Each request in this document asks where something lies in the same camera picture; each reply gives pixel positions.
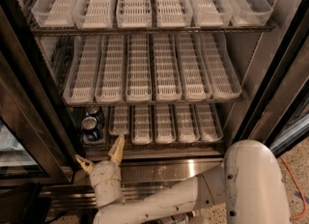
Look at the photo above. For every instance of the white bottle in bin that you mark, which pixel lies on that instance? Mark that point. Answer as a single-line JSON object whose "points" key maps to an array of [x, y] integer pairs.
{"points": [[181, 218]]}

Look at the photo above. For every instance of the stainless steel fridge body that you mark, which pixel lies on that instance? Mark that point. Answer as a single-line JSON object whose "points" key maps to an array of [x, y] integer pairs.
{"points": [[32, 107]]}

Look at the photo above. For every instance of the bottom wire shelf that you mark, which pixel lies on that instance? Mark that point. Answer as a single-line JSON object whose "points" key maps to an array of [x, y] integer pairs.
{"points": [[153, 149]]}

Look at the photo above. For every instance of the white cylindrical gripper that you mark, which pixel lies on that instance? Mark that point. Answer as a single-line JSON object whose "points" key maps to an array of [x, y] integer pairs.
{"points": [[102, 171]]}

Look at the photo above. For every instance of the shelf tray six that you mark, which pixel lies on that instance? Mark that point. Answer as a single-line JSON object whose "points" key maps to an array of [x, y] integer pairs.
{"points": [[209, 125], [250, 12], [224, 81]]}

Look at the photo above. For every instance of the middle shelf tray one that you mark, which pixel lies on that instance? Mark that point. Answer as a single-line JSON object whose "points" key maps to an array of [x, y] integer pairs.
{"points": [[84, 70]]}

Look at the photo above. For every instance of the bottom shelf tray six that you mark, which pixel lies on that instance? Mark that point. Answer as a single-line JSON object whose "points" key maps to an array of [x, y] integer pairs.
{"points": [[209, 125]]}

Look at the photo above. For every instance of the bottom shelf tray four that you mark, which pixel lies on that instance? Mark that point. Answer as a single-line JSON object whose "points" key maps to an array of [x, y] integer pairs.
{"points": [[164, 125]]}

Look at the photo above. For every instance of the middle shelf tray three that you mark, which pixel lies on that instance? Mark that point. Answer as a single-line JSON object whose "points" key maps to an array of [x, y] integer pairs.
{"points": [[138, 71]]}

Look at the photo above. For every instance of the wire shelf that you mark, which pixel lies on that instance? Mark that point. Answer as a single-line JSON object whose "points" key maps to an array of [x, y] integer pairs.
{"points": [[59, 53], [153, 149], [74, 31]]}

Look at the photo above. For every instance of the top shelf tray two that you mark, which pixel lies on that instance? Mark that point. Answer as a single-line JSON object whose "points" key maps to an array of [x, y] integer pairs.
{"points": [[94, 13]]}

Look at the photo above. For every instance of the top shelf tray one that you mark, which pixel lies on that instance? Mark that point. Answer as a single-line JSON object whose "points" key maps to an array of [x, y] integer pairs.
{"points": [[54, 13]]}

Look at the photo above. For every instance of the shelf tray three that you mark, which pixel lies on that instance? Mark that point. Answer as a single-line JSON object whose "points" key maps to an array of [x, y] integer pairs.
{"points": [[138, 71], [141, 125], [134, 13]]}

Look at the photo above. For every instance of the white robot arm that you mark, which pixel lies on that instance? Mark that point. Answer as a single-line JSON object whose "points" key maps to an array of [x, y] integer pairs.
{"points": [[248, 182]]}

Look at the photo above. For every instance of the top shelf tray three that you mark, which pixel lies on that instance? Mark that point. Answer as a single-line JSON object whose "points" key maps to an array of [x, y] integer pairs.
{"points": [[134, 13]]}

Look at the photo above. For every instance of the bottom shelf tray two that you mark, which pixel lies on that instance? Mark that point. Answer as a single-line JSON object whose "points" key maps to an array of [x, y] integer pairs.
{"points": [[118, 122]]}

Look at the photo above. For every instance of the shelf tray five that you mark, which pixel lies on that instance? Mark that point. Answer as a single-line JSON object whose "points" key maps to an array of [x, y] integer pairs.
{"points": [[187, 128], [211, 13], [195, 83]]}

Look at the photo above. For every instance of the top shelf tray four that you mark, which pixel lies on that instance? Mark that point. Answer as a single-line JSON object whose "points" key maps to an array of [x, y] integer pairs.
{"points": [[173, 13]]}

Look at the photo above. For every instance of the middle shelf tray four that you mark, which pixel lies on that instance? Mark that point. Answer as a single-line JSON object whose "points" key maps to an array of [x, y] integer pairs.
{"points": [[166, 74]]}

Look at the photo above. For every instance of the adjacent fridge glass door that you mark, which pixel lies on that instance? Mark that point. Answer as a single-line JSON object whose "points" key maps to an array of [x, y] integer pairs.
{"points": [[15, 161]]}

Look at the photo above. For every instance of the middle shelf tray six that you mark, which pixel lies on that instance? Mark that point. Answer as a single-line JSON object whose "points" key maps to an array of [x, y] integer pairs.
{"points": [[224, 81]]}

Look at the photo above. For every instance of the blue pepsi can front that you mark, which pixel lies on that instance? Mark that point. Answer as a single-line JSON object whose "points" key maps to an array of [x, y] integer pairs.
{"points": [[91, 129]]}

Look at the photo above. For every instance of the shelf tray four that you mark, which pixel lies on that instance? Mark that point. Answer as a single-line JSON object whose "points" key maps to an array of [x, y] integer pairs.
{"points": [[173, 13], [164, 125], [166, 74]]}

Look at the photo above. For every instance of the blue pepsi can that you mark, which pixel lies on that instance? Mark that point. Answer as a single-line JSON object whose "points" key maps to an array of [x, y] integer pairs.
{"points": [[96, 112], [91, 129]]}

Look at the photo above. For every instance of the top wire shelf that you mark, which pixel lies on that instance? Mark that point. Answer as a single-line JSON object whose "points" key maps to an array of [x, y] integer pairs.
{"points": [[74, 31]]}

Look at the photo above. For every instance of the blue pepsi can rear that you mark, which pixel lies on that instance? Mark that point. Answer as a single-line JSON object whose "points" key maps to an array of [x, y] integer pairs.
{"points": [[96, 112]]}

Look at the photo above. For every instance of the fridge glass door right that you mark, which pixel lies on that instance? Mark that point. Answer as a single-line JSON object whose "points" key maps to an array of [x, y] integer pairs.
{"points": [[275, 86]]}

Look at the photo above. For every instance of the bottom shelf tray three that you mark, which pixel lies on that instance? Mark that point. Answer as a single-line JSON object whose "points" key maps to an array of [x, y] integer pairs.
{"points": [[141, 125]]}

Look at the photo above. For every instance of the middle shelf tray five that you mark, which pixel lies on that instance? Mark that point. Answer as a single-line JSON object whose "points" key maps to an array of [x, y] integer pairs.
{"points": [[195, 83]]}

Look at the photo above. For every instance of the top shelf tray five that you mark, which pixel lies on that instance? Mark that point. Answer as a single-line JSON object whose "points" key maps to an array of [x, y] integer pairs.
{"points": [[211, 13]]}

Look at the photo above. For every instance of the shelf tray one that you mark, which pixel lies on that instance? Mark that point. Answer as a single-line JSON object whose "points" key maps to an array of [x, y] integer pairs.
{"points": [[84, 70], [102, 141], [54, 13]]}

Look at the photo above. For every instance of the shelf tray two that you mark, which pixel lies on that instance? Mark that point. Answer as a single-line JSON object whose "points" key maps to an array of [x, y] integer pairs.
{"points": [[94, 13], [118, 122], [111, 70]]}

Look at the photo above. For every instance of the bottom shelf tray five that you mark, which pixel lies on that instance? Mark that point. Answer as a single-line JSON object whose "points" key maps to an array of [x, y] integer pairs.
{"points": [[187, 128]]}

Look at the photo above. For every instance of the middle wire shelf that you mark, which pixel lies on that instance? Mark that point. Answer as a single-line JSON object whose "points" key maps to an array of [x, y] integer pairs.
{"points": [[59, 53]]}

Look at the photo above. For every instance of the top shelf tray six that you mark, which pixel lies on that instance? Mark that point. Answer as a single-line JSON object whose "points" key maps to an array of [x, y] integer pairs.
{"points": [[250, 12]]}

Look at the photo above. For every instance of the bottom shelf tray one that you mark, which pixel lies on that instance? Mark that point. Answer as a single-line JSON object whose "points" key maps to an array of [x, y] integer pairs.
{"points": [[102, 141]]}

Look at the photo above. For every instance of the middle shelf tray two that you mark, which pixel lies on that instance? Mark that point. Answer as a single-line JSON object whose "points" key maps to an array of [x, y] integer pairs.
{"points": [[111, 70]]}

